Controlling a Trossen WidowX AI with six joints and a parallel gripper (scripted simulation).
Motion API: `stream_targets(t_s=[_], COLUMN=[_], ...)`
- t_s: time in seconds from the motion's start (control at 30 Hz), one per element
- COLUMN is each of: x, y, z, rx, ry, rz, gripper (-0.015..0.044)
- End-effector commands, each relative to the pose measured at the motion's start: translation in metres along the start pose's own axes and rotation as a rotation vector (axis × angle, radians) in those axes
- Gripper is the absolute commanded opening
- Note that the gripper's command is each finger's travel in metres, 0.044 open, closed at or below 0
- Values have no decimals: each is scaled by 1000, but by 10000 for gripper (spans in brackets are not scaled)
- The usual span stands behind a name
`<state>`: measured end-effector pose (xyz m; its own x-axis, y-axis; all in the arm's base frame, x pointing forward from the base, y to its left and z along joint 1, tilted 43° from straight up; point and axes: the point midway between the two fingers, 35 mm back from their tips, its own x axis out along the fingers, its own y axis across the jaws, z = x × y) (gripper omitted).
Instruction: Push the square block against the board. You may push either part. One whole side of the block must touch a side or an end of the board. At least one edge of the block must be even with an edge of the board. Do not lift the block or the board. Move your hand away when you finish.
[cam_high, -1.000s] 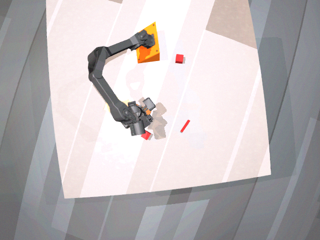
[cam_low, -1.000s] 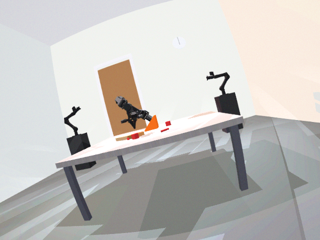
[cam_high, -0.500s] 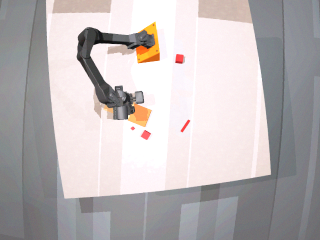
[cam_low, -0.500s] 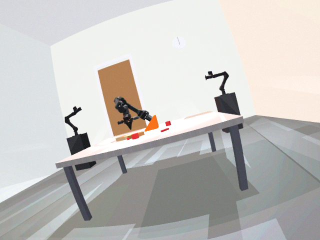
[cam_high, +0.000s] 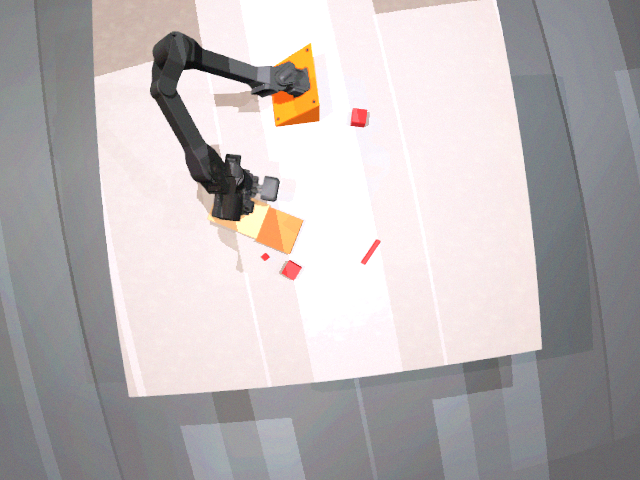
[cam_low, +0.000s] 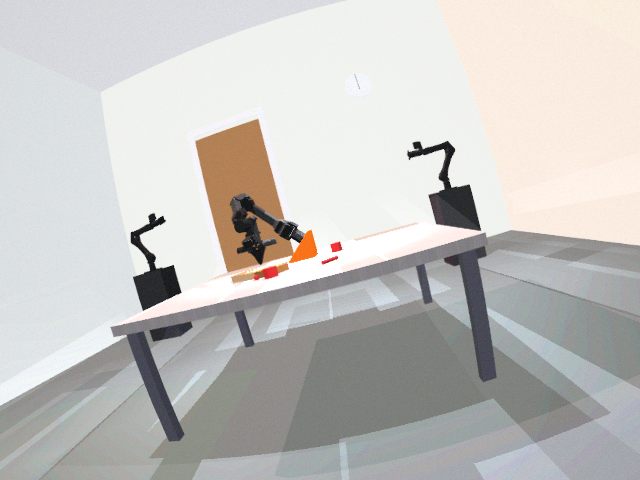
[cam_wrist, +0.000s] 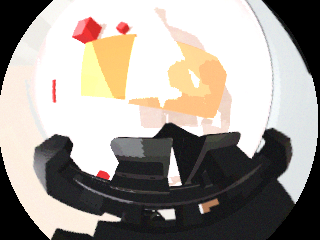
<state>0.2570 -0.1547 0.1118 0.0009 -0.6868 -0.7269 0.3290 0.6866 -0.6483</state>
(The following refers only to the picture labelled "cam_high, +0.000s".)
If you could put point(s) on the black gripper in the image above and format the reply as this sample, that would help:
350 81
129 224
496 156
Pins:
269 187

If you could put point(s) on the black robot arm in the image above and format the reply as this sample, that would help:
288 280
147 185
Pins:
177 52

